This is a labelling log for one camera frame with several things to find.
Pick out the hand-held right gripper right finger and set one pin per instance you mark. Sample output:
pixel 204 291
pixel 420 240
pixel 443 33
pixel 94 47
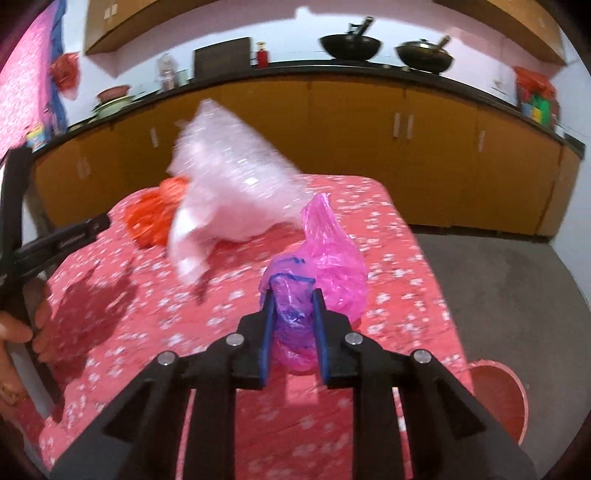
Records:
pixel 322 341

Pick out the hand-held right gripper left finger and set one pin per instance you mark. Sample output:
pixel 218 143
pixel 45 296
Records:
pixel 267 341

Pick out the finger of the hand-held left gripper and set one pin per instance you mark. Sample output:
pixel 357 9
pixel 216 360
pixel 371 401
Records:
pixel 64 240
pixel 16 198

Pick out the purple pink plastic bag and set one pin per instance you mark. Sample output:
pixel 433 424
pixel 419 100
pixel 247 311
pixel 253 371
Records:
pixel 332 258

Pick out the clear plastic bag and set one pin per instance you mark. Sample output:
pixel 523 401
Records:
pixel 235 170

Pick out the orange plastic basket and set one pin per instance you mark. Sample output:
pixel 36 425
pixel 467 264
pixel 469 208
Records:
pixel 498 397

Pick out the person's left forearm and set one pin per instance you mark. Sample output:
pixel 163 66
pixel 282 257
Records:
pixel 7 383

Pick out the person's left hand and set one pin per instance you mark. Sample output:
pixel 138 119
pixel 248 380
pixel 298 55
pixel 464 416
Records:
pixel 44 318

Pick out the small colourful carton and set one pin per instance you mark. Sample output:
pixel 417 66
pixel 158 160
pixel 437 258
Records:
pixel 37 138

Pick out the red floral tablecloth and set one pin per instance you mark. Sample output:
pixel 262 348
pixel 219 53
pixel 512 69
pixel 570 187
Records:
pixel 392 277

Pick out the pink and blue cloth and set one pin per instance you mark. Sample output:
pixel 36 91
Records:
pixel 27 83

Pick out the red hanging plastic bag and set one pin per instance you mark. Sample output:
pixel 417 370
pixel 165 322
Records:
pixel 64 74

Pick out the wooden base cabinets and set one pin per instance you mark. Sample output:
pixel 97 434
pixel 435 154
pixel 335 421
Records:
pixel 360 152

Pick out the jar in clear bag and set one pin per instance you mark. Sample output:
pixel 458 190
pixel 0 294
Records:
pixel 167 74

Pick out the dark cutting board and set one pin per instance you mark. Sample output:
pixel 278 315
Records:
pixel 221 55

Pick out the red bottle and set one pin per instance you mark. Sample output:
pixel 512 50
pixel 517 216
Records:
pixel 262 55

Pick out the black countertop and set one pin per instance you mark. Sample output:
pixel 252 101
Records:
pixel 300 70

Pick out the black wok with lid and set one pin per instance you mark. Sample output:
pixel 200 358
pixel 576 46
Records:
pixel 425 55

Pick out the wooden wall cabinets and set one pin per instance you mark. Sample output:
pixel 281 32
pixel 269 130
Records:
pixel 129 21

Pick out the white wall socket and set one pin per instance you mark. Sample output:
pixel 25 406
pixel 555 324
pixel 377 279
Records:
pixel 497 85

